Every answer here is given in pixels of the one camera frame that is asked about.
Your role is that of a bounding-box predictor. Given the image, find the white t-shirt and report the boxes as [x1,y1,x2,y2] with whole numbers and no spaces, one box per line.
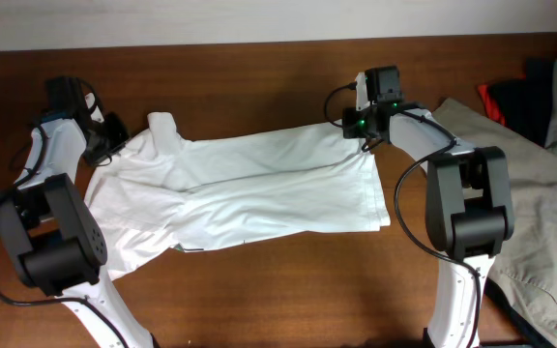
[85,112,391,278]

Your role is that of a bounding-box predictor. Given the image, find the black and red garment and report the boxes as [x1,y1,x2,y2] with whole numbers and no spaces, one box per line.
[477,58,554,147]

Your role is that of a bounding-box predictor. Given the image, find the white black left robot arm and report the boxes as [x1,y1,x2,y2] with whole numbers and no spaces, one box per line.
[0,76,158,348]

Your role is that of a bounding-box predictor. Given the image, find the beige khaki garment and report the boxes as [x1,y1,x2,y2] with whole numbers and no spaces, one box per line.
[433,60,557,347]

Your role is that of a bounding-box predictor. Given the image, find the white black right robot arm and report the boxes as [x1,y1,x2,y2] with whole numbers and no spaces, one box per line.
[341,66,514,348]

